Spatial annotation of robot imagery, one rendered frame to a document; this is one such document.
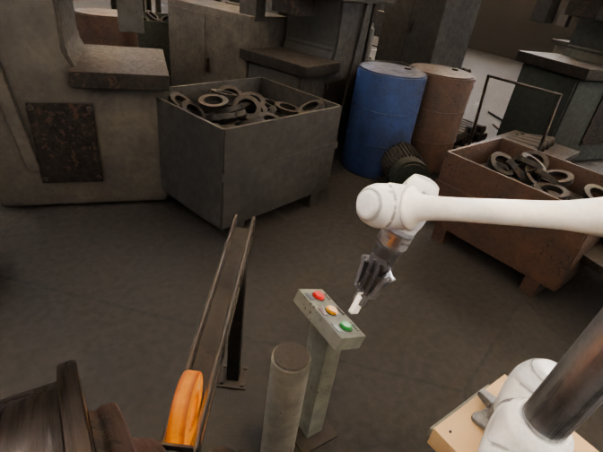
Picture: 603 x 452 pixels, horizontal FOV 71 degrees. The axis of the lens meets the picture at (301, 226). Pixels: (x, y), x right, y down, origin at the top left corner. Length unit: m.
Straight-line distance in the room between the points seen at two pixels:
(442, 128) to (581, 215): 3.04
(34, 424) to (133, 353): 1.81
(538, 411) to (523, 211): 0.43
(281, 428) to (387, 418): 0.56
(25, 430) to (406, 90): 3.46
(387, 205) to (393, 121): 2.67
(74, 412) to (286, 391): 1.16
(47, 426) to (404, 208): 0.85
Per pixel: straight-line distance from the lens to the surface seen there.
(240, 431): 1.78
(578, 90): 5.15
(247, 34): 4.02
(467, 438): 1.44
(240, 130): 2.37
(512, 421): 1.16
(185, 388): 0.92
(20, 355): 2.18
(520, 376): 1.33
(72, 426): 0.22
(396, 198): 0.99
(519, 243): 2.80
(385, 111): 3.58
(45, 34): 2.77
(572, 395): 1.06
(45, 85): 2.84
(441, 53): 5.11
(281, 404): 1.41
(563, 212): 1.06
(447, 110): 3.98
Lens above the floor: 1.51
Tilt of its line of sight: 31 degrees down
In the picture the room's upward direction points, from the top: 8 degrees clockwise
